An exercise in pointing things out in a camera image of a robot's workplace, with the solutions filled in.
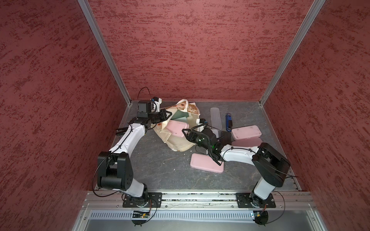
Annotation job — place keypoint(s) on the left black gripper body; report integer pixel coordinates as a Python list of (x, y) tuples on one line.
[(160, 116)]

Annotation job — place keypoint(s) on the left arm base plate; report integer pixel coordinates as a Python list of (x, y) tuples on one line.
[(150, 199)]

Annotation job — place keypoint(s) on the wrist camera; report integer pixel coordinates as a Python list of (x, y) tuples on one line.
[(156, 103), (201, 121)]

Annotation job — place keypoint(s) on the black scissors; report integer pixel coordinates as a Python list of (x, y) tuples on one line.
[(121, 131)]

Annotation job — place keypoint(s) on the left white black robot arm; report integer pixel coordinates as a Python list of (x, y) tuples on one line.
[(114, 169)]

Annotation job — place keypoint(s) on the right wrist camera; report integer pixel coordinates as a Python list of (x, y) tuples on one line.
[(201, 121)]

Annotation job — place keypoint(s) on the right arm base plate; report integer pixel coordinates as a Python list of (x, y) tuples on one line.
[(250, 200)]

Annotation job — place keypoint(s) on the dark green pencil case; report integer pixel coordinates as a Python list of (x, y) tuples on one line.
[(179, 114)]

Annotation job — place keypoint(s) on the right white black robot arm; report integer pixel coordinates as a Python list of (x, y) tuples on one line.
[(271, 164)]

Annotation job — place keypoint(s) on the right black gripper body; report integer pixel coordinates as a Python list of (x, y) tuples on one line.
[(200, 142)]

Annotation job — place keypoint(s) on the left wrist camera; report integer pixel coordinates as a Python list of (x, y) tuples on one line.
[(156, 103)]

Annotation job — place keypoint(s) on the aluminium mounting rail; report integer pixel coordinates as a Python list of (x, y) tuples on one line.
[(198, 200)]

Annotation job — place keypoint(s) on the pink pencil case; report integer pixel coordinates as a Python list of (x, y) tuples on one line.
[(205, 163), (250, 142), (246, 132), (175, 128)]

